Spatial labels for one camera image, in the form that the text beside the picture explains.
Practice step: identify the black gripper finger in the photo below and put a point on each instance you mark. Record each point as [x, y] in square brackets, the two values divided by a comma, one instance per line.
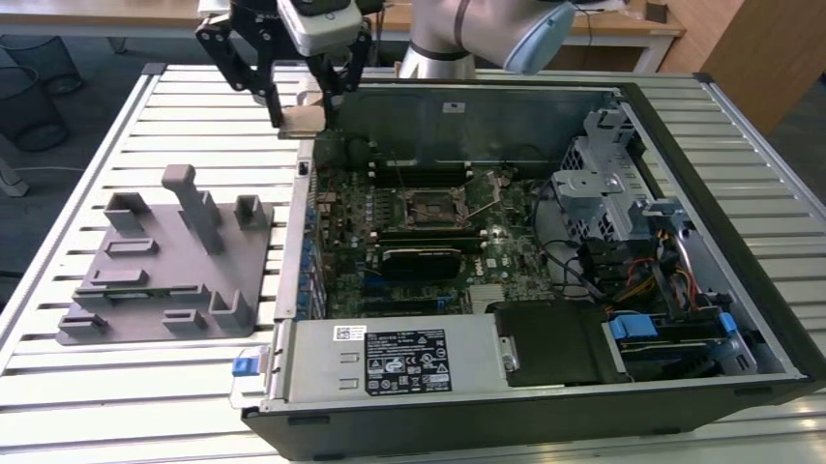
[242, 63]
[344, 72]

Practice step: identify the silver-topped CPU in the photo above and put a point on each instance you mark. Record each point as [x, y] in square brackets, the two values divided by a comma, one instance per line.
[302, 121]

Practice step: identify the thin metal locking lever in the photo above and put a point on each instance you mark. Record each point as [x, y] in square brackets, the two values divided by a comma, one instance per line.
[400, 179]

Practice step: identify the CPU socket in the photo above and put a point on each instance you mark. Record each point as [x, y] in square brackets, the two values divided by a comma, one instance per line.
[434, 209]

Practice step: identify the wooden desk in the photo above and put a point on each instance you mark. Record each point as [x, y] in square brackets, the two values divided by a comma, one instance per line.
[96, 19]

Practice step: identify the black mesh waste bin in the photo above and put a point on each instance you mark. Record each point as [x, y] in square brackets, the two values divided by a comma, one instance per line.
[39, 63]
[25, 111]

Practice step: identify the green motherboard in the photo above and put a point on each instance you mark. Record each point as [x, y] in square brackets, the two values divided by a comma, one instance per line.
[516, 241]

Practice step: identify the grey plastic parts rack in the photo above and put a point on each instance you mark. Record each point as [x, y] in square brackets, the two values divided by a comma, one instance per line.
[168, 270]

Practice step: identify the perforated metal drive cage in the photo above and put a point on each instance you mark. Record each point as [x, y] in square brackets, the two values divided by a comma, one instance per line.
[581, 203]

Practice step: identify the black expansion slot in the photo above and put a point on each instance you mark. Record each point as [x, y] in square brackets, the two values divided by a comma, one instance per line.
[406, 305]

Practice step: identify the green RAM stick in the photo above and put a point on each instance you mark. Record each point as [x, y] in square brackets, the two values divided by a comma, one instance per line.
[135, 291]

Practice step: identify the silver chipset heatsink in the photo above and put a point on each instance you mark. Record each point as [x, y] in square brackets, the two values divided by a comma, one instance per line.
[487, 296]

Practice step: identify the silver power supply unit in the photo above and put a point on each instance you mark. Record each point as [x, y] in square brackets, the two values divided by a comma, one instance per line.
[310, 357]

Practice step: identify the blue plastic latch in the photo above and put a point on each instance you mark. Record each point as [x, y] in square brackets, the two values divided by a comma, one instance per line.
[246, 366]
[726, 323]

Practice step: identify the wooden cabinet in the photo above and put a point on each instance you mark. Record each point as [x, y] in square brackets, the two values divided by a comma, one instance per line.
[761, 58]

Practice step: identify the black plastic cover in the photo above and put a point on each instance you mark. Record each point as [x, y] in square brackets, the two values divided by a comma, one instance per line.
[555, 343]

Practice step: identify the grey metal retention bar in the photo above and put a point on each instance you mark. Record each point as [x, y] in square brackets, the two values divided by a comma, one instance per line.
[694, 261]

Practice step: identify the blue disk carrier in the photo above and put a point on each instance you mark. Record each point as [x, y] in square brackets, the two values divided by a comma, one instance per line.
[633, 328]

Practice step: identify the black disk drive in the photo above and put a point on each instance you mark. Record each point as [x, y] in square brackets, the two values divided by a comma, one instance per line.
[671, 362]

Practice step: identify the black and silver PC case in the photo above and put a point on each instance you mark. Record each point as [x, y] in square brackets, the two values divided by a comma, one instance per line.
[516, 430]

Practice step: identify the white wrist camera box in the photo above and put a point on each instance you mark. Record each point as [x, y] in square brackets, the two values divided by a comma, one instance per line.
[323, 24]

